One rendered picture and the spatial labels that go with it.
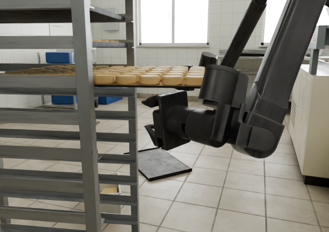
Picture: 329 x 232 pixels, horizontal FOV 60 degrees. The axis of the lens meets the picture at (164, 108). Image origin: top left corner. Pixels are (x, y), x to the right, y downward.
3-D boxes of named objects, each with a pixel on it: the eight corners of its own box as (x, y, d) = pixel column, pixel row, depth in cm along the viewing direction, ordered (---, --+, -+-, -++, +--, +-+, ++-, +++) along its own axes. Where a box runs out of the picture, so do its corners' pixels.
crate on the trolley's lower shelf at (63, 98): (69, 97, 488) (68, 85, 484) (90, 97, 481) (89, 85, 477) (51, 103, 434) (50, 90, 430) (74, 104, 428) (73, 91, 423)
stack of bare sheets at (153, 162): (192, 171, 242) (192, 168, 242) (149, 181, 224) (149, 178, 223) (159, 149, 294) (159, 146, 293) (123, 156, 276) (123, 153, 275)
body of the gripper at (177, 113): (159, 149, 53) (186, 159, 47) (153, 95, 51) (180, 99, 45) (184, 139, 57) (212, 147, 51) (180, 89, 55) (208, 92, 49)
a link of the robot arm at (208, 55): (220, 89, 117) (223, 82, 124) (228, 64, 111) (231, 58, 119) (193, 81, 119) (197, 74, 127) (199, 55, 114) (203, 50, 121)
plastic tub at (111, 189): (88, 196, 203) (86, 174, 199) (119, 193, 207) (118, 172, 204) (85, 220, 174) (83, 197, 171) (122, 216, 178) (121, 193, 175)
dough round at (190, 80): (202, 83, 71) (202, 75, 71) (207, 85, 67) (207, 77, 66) (182, 83, 71) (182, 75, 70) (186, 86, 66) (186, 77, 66)
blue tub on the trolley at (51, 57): (58, 61, 444) (57, 51, 441) (81, 62, 434) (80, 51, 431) (45, 63, 416) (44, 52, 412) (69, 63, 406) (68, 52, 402)
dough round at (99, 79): (105, 81, 75) (105, 73, 75) (119, 82, 72) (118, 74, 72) (90, 83, 71) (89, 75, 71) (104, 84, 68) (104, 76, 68)
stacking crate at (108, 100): (105, 98, 582) (105, 88, 578) (123, 99, 568) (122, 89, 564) (87, 103, 527) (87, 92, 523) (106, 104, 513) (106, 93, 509)
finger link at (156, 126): (134, 139, 59) (162, 150, 52) (130, 106, 58) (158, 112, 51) (160, 131, 63) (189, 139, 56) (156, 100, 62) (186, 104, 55)
